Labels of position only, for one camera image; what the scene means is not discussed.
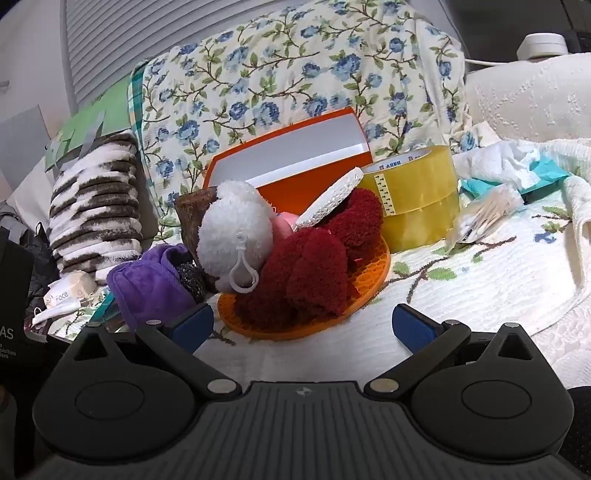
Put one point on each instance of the white slatted panel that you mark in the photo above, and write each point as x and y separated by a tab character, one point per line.
138	37

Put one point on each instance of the green cloth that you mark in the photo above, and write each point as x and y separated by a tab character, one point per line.
106	110

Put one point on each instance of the white round sponge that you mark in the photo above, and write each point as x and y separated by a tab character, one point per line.
328	198

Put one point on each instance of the black sparkly scrubber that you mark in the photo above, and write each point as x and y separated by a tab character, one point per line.
189	279

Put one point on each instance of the teal packet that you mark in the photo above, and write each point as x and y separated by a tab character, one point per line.
549	173

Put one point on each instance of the grey dark clothing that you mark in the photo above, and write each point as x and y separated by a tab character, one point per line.
41	258

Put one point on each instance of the white face mask packet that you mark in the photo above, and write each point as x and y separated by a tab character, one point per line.
69	288

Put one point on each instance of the white tissue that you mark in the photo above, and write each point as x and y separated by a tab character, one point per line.
498	161

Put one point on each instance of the cotton swab pack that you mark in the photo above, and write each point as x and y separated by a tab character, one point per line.
489	210

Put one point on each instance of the yellow tape roll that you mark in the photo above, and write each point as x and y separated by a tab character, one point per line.
425	230
415	180

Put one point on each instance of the white embroidered bedspread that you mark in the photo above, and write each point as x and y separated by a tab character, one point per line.
485	286

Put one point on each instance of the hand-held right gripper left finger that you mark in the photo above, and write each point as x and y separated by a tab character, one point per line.
194	321

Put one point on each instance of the orange box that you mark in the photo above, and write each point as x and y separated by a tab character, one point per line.
286	189

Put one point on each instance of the pink tissue pack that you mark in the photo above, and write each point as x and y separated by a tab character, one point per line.
282	226

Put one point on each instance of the brown fuzzy cloth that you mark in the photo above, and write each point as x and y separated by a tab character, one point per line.
189	221

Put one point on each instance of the white textured pillow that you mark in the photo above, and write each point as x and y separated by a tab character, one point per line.
531	101

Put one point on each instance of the purple plush cloth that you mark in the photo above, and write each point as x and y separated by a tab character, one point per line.
147	286

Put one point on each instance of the brown white striped blanket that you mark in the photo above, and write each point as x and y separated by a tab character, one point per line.
97	207

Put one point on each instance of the orange silicone mat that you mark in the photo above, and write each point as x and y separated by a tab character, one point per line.
369	277

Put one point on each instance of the white round device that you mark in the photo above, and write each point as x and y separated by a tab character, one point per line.
542	46

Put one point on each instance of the blue floral blanket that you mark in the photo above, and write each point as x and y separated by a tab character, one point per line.
286	69

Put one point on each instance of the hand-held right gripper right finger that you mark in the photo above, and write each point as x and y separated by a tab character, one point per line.
413	325

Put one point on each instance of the white plush ball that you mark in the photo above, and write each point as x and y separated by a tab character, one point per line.
231	230

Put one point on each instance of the white tube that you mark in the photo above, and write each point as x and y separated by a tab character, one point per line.
55	313

